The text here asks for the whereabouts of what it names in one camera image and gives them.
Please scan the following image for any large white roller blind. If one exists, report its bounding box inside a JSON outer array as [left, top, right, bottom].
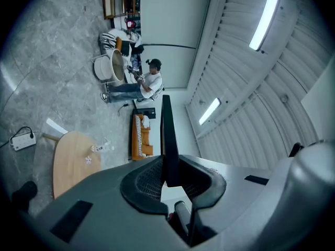
[[140, 44, 197, 89], [140, 0, 211, 48]]

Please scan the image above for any long ceiling light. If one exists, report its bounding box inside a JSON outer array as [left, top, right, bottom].
[[198, 97, 222, 127], [248, 0, 281, 52]]

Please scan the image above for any black floor cable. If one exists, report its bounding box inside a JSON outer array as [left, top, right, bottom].
[[117, 102, 130, 117]]

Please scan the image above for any striped pillow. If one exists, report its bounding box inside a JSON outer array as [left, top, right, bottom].
[[98, 32, 117, 49]]

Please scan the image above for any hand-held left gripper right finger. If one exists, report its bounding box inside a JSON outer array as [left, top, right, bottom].
[[178, 154, 275, 251]]

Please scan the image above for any striped sofa cushion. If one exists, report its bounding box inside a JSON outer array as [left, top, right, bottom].
[[134, 115, 148, 157]]

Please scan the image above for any black framed picture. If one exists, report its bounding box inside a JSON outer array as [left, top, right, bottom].
[[160, 95, 181, 188]]

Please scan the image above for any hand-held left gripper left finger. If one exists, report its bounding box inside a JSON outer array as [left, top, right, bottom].
[[35, 155, 184, 251]]

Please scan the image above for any person's black shoe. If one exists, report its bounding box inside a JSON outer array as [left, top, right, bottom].
[[11, 180, 38, 213]]

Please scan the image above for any black case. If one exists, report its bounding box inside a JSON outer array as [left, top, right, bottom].
[[132, 107, 157, 119]]

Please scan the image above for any wooden shelf rack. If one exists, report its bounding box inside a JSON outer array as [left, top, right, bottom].
[[103, 0, 141, 20]]

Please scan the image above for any orange sofa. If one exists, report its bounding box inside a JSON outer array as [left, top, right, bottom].
[[131, 113, 154, 162]]

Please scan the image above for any white clothes pile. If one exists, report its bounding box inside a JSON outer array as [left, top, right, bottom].
[[125, 29, 143, 47]]

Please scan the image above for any white power strip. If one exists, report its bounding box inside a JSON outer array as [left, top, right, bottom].
[[9, 132, 37, 152]]

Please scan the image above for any black power cable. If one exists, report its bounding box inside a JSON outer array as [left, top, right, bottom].
[[0, 126, 35, 149]]

